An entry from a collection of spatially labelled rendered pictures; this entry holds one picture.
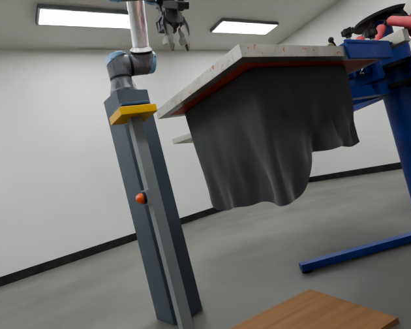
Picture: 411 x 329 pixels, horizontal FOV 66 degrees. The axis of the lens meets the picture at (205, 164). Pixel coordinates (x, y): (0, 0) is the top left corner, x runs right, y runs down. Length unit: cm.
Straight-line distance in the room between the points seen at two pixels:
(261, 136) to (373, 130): 514
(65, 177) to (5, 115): 109
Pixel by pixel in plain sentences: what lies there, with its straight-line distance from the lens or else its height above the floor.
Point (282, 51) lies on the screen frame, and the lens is 101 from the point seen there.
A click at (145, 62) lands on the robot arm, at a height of 135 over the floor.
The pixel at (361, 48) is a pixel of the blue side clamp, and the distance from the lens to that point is 134.
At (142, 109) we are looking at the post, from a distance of 108.
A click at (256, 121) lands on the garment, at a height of 79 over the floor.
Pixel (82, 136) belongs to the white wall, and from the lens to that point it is 492.
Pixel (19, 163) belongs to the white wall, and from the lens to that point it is 477.
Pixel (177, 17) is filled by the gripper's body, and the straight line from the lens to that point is 125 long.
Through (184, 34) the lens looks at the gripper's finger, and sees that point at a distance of 124.
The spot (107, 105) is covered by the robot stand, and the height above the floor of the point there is 116.
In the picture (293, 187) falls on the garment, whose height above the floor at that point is 57.
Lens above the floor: 67
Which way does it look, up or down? 2 degrees up
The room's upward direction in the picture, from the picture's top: 14 degrees counter-clockwise
